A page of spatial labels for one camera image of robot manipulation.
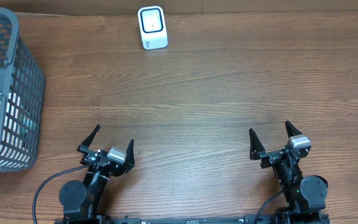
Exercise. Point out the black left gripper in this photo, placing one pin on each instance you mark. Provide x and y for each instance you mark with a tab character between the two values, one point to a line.
99	153

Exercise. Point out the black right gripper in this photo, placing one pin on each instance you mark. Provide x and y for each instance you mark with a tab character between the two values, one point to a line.
258	152

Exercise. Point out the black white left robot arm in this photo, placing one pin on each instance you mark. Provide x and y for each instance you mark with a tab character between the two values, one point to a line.
81	199

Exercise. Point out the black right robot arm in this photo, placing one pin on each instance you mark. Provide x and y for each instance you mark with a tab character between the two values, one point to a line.
305	196

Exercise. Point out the white barcode scanner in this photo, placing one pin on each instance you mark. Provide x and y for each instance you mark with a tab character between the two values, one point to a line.
153	30

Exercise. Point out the grey plastic shopping basket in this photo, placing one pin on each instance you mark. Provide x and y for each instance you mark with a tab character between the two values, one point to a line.
22	87

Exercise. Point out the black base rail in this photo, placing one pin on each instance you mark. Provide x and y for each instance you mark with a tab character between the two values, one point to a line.
247	219

